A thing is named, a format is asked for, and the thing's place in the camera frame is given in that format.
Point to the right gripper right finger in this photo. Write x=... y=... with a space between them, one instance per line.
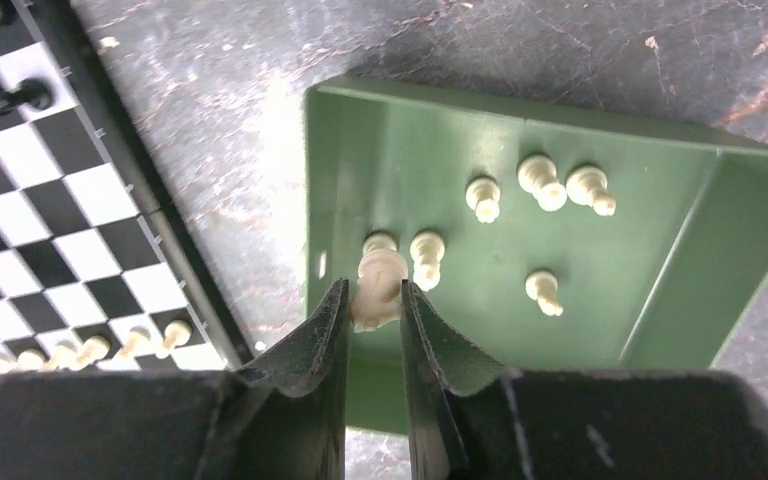
x=459 y=423

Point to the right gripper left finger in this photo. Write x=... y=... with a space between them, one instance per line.
x=282 y=415

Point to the white chess knight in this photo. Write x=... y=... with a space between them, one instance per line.
x=380 y=276

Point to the green plastic tray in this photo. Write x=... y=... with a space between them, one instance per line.
x=661 y=284

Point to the black white chessboard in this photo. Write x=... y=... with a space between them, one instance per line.
x=91 y=242

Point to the white chess pawn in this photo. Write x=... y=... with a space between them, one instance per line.
x=93 y=349
x=31 y=360
x=176 y=334
x=136 y=339
x=62 y=356

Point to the white chess piece in tray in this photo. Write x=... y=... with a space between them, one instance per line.
x=588 y=186
x=537 y=175
x=542 y=287
x=427 y=250
x=482 y=196

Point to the black chess pawn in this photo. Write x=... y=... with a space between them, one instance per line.
x=33 y=92

